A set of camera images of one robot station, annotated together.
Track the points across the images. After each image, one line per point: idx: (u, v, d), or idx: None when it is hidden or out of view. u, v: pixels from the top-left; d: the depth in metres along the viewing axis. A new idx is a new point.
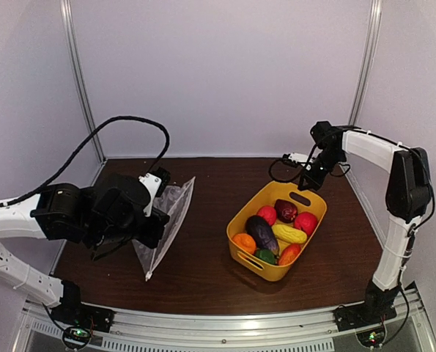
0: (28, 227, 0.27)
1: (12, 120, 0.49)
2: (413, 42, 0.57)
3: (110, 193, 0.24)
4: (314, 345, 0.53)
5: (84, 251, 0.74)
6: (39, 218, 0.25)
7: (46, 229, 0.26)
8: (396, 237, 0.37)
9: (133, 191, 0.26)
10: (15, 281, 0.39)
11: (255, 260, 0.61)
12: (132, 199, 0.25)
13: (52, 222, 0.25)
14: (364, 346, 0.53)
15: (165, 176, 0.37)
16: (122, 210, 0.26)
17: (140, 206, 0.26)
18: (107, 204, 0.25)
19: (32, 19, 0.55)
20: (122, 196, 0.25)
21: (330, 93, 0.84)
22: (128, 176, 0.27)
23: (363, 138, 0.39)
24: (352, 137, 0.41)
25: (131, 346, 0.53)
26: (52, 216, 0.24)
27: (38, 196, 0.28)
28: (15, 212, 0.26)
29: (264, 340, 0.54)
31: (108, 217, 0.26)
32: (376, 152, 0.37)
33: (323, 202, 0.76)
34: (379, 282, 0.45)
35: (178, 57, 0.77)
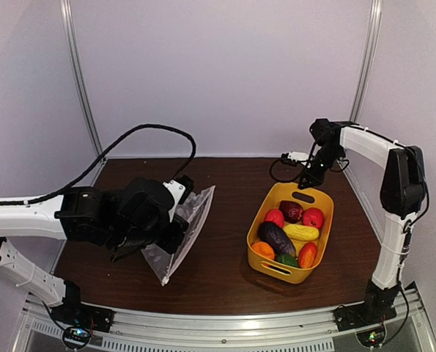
0: (48, 227, 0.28)
1: (12, 119, 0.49)
2: (413, 43, 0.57)
3: (137, 196, 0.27)
4: (314, 345, 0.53)
5: (83, 251, 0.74)
6: (63, 220, 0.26)
7: (69, 231, 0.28)
8: (393, 234, 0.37)
9: (157, 194, 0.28)
10: (21, 280, 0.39)
11: (279, 267, 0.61)
12: (157, 202, 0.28)
13: (78, 224, 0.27)
14: (364, 347, 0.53)
15: (190, 184, 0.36)
16: (147, 213, 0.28)
17: (165, 208, 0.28)
18: (132, 207, 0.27)
19: (32, 19, 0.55)
20: (148, 199, 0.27)
21: (330, 93, 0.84)
22: (152, 180, 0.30)
23: (360, 135, 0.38)
24: (349, 133, 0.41)
25: (131, 346, 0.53)
26: (78, 218, 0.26)
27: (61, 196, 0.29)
28: (38, 211, 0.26)
29: (264, 340, 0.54)
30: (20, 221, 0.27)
31: (134, 219, 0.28)
32: (371, 149, 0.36)
33: (327, 197, 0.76)
34: (376, 279, 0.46)
35: (178, 56, 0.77)
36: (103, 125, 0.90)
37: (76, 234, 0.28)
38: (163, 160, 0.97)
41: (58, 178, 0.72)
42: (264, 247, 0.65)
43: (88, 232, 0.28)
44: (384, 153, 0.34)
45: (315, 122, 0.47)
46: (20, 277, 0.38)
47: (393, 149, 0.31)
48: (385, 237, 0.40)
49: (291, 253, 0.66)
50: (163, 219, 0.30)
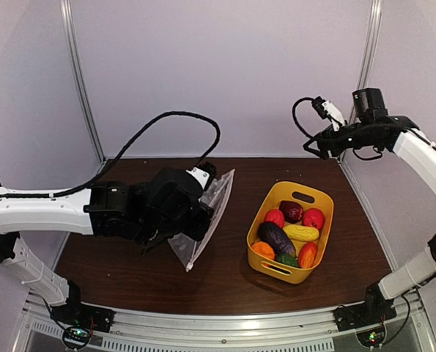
0: (75, 221, 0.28)
1: (12, 118, 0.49)
2: (413, 44, 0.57)
3: (165, 187, 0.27)
4: (314, 345, 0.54)
5: (83, 251, 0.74)
6: (93, 213, 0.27)
7: (97, 224, 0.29)
8: (418, 265, 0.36)
9: (185, 182, 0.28)
10: (29, 278, 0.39)
11: (280, 267, 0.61)
12: (187, 191, 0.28)
13: (108, 218, 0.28)
14: (364, 347, 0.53)
15: (212, 170, 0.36)
16: (177, 202, 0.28)
17: (194, 196, 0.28)
18: (162, 197, 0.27)
19: (32, 20, 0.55)
20: (177, 188, 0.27)
21: (330, 92, 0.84)
22: (175, 169, 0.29)
23: (423, 151, 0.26)
24: (409, 142, 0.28)
25: (131, 346, 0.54)
26: (109, 213, 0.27)
27: (89, 190, 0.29)
28: (64, 206, 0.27)
29: (264, 340, 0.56)
30: (46, 213, 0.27)
31: (164, 209, 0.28)
32: (435, 176, 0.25)
33: (328, 197, 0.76)
34: (385, 290, 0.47)
35: (179, 56, 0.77)
36: (103, 125, 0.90)
37: (106, 227, 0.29)
38: (163, 160, 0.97)
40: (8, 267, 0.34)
41: (58, 177, 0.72)
42: (264, 248, 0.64)
43: (119, 225, 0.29)
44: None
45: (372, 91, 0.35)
46: (27, 275, 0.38)
47: None
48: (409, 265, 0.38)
49: (291, 254, 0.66)
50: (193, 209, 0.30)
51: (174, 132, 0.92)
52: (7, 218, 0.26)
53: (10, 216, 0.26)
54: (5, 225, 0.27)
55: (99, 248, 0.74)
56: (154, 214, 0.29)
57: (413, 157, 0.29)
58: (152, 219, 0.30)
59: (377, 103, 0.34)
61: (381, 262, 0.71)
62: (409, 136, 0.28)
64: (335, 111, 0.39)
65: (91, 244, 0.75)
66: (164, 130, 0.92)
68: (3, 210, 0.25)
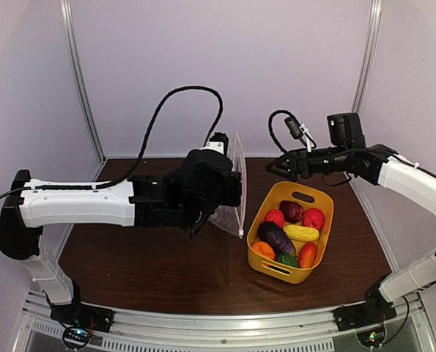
0: (117, 213, 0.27)
1: (12, 117, 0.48)
2: (413, 45, 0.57)
3: (195, 167, 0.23)
4: (314, 345, 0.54)
5: (83, 251, 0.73)
6: (138, 205, 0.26)
7: (141, 217, 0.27)
8: (422, 270, 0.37)
9: (215, 160, 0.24)
10: (45, 276, 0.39)
11: (280, 267, 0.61)
12: (218, 166, 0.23)
13: (152, 210, 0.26)
14: (364, 347, 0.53)
15: (224, 138, 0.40)
16: (211, 180, 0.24)
17: (226, 171, 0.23)
18: (196, 178, 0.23)
19: (32, 19, 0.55)
20: (207, 166, 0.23)
21: (329, 93, 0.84)
22: (204, 149, 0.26)
23: (410, 177, 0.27)
24: (393, 171, 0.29)
25: (131, 346, 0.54)
26: (152, 204, 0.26)
27: (132, 183, 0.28)
28: (108, 196, 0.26)
29: (264, 340, 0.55)
30: (84, 205, 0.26)
31: (201, 191, 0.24)
32: (428, 196, 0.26)
33: (329, 196, 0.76)
34: (388, 295, 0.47)
35: (179, 56, 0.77)
36: (103, 125, 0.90)
37: (151, 219, 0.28)
38: (163, 160, 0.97)
40: (27, 262, 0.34)
41: (57, 177, 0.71)
42: (264, 248, 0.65)
43: (163, 215, 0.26)
44: None
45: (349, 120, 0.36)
46: (42, 273, 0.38)
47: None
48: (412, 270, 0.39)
49: (291, 254, 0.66)
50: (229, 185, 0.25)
51: (174, 131, 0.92)
52: (45, 210, 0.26)
53: (47, 207, 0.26)
54: (39, 218, 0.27)
55: (99, 248, 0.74)
56: (193, 199, 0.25)
57: (400, 182, 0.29)
58: (193, 204, 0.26)
59: (354, 133, 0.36)
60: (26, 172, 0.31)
61: (381, 262, 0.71)
62: (392, 164, 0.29)
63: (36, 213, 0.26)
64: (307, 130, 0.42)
65: (91, 245, 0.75)
66: (164, 130, 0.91)
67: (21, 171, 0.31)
68: (42, 201, 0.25)
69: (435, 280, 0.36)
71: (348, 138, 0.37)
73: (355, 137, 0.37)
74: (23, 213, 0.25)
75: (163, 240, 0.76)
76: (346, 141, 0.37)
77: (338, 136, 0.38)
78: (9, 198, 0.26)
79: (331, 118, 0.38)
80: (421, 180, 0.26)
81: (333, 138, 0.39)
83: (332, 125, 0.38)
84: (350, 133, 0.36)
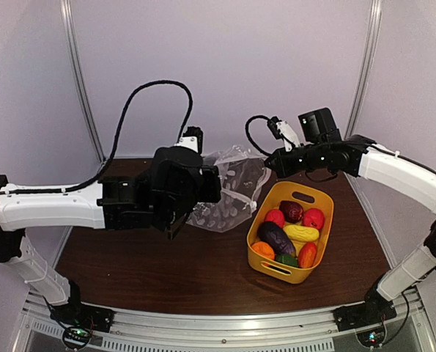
0: (87, 215, 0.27)
1: (10, 117, 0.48)
2: (414, 43, 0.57)
3: (160, 166, 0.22)
4: (314, 345, 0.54)
5: (83, 252, 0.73)
6: (107, 207, 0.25)
7: (111, 219, 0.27)
8: (415, 260, 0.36)
9: (183, 158, 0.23)
10: (34, 277, 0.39)
11: (281, 267, 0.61)
12: (185, 164, 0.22)
13: (121, 213, 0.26)
14: (364, 347, 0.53)
15: (198, 133, 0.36)
16: (179, 178, 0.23)
17: (194, 169, 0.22)
18: (163, 177, 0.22)
19: (32, 19, 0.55)
20: (173, 163, 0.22)
21: (330, 92, 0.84)
22: (169, 148, 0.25)
23: (394, 166, 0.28)
24: (374, 161, 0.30)
25: (131, 346, 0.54)
26: (120, 207, 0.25)
27: (102, 185, 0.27)
28: (75, 199, 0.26)
29: (264, 340, 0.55)
30: (57, 208, 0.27)
31: (171, 191, 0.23)
32: (411, 184, 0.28)
33: (329, 196, 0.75)
34: (387, 295, 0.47)
35: (179, 57, 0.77)
36: (103, 125, 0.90)
37: (120, 221, 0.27)
38: None
40: (13, 265, 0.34)
41: (57, 177, 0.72)
42: (264, 247, 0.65)
43: (132, 217, 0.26)
44: None
45: (320, 115, 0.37)
46: (33, 274, 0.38)
47: None
48: (404, 262, 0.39)
49: (291, 254, 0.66)
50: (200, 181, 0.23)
51: (174, 131, 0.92)
52: (17, 215, 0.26)
53: (22, 212, 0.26)
54: (15, 222, 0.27)
55: (98, 248, 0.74)
56: (163, 199, 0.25)
57: (383, 174, 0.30)
58: (163, 204, 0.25)
59: (326, 126, 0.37)
60: (1, 176, 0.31)
61: (381, 262, 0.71)
62: (372, 155, 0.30)
63: (9, 217, 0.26)
64: (288, 132, 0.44)
65: (90, 245, 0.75)
66: (163, 130, 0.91)
67: None
68: (14, 204, 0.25)
69: (430, 269, 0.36)
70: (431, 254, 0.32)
71: (322, 133, 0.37)
73: (330, 130, 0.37)
74: None
75: (163, 241, 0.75)
76: (321, 136, 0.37)
77: (311, 133, 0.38)
78: None
79: (303, 116, 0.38)
80: (405, 169, 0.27)
81: (307, 134, 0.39)
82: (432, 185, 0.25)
83: (304, 122, 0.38)
84: (323, 128, 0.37)
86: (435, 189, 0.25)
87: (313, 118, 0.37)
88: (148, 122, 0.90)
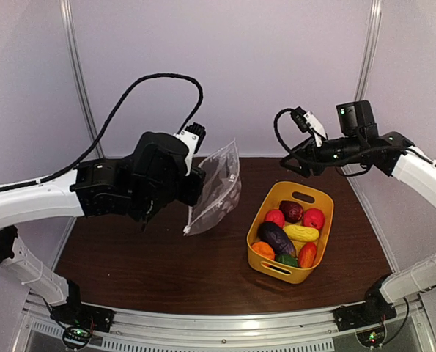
0: (64, 204, 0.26)
1: (10, 118, 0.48)
2: (415, 43, 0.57)
3: (146, 149, 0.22)
4: (315, 345, 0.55)
5: (83, 251, 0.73)
6: (80, 193, 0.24)
7: (86, 204, 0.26)
8: (424, 270, 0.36)
9: (167, 144, 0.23)
10: (29, 278, 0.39)
11: (280, 267, 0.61)
12: (170, 149, 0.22)
13: (95, 195, 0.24)
14: (364, 346, 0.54)
15: (201, 132, 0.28)
16: (163, 165, 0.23)
17: (179, 155, 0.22)
18: (147, 163, 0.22)
19: (32, 20, 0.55)
20: (158, 149, 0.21)
21: (330, 92, 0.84)
22: (155, 133, 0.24)
23: (427, 174, 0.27)
24: (411, 165, 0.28)
25: (131, 346, 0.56)
26: (94, 188, 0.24)
27: (76, 171, 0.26)
28: (50, 188, 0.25)
29: (264, 340, 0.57)
30: (35, 201, 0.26)
31: (153, 178, 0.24)
32: None
33: (328, 196, 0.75)
34: (388, 297, 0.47)
35: (179, 56, 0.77)
36: (103, 125, 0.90)
37: (95, 207, 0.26)
38: None
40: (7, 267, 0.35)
41: None
42: (264, 248, 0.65)
43: (108, 201, 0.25)
44: None
45: (361, 106, 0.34)
46: (28, 274, 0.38)
47: None
48: (415, 271, 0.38)
49: (291, 254, 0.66)
50: (184, 169, 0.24)
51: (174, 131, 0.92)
52: (2, 212, 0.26)
53: (4, 209, 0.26)
54: (0, 220, 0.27)
55: (98, 248, 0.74)
56: (144, 185, 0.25)
57: (416, 179, 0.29)
58: (142, 191, 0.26)
59: (366, 119, 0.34)
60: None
61: (381, 261, 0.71)
62: (410, 158, 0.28)
63: None
64: (317, 125, 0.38)
65: (89, 245, 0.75)
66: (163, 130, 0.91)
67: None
68: None
69: None
70: None
71: (360, 125, 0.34)
73: (368, 123, 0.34)
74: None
75: (163, 240, 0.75)
76: (359, 128, 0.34)
77: (349, 125, 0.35)
78: None
79: (341, 105, 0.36)
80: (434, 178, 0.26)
81: (344, 126, 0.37)
82: None
83: (342, 111, 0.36)
84: (363, 121, 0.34)
86: None
87: (351, 109, 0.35)
88: (148, 122, 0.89)
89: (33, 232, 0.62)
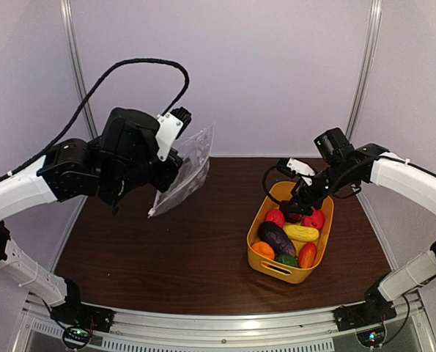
0: (37, 191, 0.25)
1: (10, 118, 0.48)
2: (414, 43, 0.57)
3: (113, 124, 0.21)
4: (314, 345, 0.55)
5: (83, 251, 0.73)
6: (47, 174, 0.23)
7: (56, 188, 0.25)
8: (418, 264, 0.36)
9: (136, 119, 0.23)
10: (25, 279, 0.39)
11: (281, 267, 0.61)
12: (138, 125, 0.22)
13: (61, 176, 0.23)
14: (364, 346, 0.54)
15: (187, 119, 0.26)
16: (132, 141, 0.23)
17: (149, 130, 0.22)
18: (113, 138, 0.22)
19: (32, 20, 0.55)
20: (126, 123, 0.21)
21: (330, 92, 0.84)
22: (123, 109, 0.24)
23: (402, 172, 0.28)
24: (385, 168, 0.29)
25: (131, 346, 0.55)
26: (59, 167, 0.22)
27: (43, 158, 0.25)
28: (20, 178, 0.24)
29: (264, 340, 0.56)
30: (9, 195, 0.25)
31: (122, 155, 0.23)
32: (419, 190, 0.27)
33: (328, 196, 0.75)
34: (387, 295, 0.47)
35: (179, 56, 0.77)
36: (103, 125, 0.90)
37: (67, 188, 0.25)
38: None
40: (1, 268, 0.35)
41: None
42: (264, 248, 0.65)
43: (75, 181, 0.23)
44: None
45: (331, 134, 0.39)
46: (24, 276, 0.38)
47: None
48: (409, 265, 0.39)
49: (291, 254, 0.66)
50: (154, 147, 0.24)
51: None
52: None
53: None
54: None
55: (98, 248, 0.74)
56: (113, 163, 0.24)
57: (394, 180, 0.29)
58: (111, 169, 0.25)
59: (339, 143, 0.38)
60: None
61: (381, 261, 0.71)
62: (383, 162, 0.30)
63: None
64: (301, 166, 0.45)
65: (90, 245, 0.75)
66: None
67: None
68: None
69: (432, 275, 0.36)
70: None
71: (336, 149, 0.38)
73: (342, 145, 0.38)
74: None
75: (163, 240, 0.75)
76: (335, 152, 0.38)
77: (327, 152, 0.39)
78: None
79: (316, 138, 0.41)
80: (410, 174, 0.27)
81: (324, 155, 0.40)
82: None
83: (319, 144, 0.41)
84: (336, 144, 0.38)
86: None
87: (325, 139, 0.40)
88: None
89: (31, 232, 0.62)
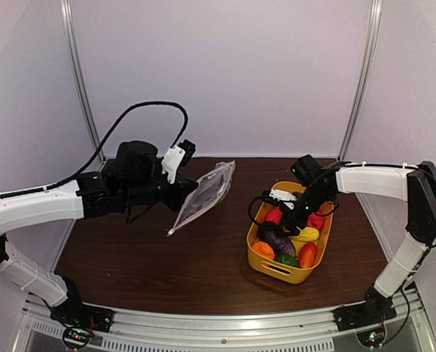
0: (67, 207, 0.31)
1: (12, 119, 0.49)
2: (415, 42, 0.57)
3: (127, 155, 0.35)
4: (315, 345, 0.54)
5: (83, 251, 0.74)
6: (85, 196, 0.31)
7: (89, 207, 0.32)
8: (406, 251, 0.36)
9: (143, 149, 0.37)
10: (27, 279, 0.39)
11: (279, 266, 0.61)
12: (145, 152, 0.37)
13: (97, 199, 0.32)
14: (364, 346, 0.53)
15: (190, 148, 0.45)
16: (141, 165, 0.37)
17: (153, 155, 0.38)
18: (130, 164, 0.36)
19: (32, 19, 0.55)
20: (135, 152, 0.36)
21: (329, 93, 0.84)
22: (131, 144, 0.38)
23: (362, 173, 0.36)
24: (346, 174, 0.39)
25: (131, 346, 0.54)
26: (97, 191, 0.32)
27: (74, 181, 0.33)
28: (58, 194, 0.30)
29: (264, 340, 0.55)
30: (42, 205, 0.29)
31: (134, 175, 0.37)
32: (380, 182, 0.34)
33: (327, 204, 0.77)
34: (384, 290, 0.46)
35: (179, 56, 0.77)
36: (104, 125, 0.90)
37: (98, 209, 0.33)
38: None
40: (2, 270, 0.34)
41: (58, 177, 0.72)
42: (264, 248, 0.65)
43: (105, 202, 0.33)
44: (398, 182, 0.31)
45: (303, 162, 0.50)
46: (26, 275, 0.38)
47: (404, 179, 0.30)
48: (397, 254, 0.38)
49: (291, 254, 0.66)
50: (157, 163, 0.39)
51: (174, 132, 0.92)
52: (4, 218, 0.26)
53: (10, 213, 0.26)
54: (3, 225, 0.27)
55: (99, 248, 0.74)
56: (129, 182, 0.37)
57: (356, 182, 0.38)
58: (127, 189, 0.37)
59: (311, 168, 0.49)
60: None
61: (381, 261, 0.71)
62: (343, 170, 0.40)
63: (0, 220, 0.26)
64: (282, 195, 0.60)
65: (90, 245, 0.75)
66: (163, 131, 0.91)
67: None
68: (3, 207, 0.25)
69: (420, 257, 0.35)
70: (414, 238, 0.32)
71: (308, 173, 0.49)
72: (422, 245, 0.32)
73: (313, 169, 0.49)
74: None
75: (163, 241, 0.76)
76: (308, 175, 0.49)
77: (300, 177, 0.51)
78: None
79: (292, 168, 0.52)
80: (373, 172, 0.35)
81: (300, 180, 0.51)
82: (393, 174, 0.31)
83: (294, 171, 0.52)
84: (308, 169, 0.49)
86: (395, 176, 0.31)
87: (299, 166, 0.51)
88: (148, 122, 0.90)
89: (31, 232, 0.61)
